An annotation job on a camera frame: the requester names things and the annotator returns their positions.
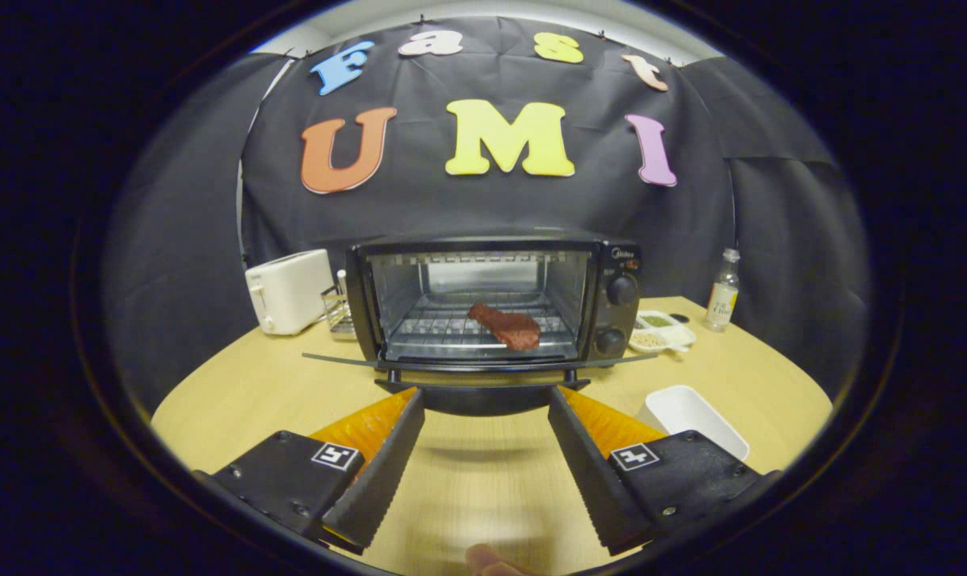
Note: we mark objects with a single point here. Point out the white divided grain dish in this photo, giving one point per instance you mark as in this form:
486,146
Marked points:
675,332

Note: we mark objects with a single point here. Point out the clear glass bottle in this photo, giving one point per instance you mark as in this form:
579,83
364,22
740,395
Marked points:
721,304

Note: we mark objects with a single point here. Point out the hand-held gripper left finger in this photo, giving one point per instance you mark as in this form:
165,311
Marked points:
379,480

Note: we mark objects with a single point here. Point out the brown steak piece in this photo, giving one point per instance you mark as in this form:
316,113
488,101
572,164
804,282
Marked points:
515,328

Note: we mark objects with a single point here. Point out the black toaster oven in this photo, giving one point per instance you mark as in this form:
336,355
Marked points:
619,256

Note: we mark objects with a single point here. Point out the white bread toaster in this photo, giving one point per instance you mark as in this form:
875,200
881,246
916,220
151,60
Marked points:
287,292

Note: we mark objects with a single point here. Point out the white rectangular dish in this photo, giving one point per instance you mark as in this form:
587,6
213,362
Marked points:
691,416

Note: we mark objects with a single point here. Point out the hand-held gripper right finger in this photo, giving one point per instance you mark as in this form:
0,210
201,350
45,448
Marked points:
603,488

